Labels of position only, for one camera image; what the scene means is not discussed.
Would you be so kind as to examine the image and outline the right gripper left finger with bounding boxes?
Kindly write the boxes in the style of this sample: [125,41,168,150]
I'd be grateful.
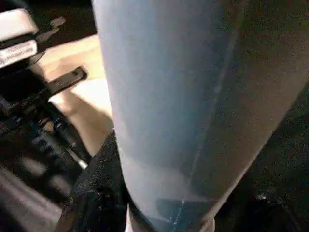
[57,130,130,232]

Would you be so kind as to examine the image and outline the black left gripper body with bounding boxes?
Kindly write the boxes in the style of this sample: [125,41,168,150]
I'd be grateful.
[0,29,91,194]

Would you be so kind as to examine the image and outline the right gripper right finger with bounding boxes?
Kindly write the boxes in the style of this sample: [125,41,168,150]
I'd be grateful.
[212,86,309,232]

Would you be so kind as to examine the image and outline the white plastic table top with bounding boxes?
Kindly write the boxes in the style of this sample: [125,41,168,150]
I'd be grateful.
[39,34,116,158]

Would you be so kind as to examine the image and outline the white plastic table leg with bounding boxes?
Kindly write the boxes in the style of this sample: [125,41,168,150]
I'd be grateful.
[92,0,309,232]

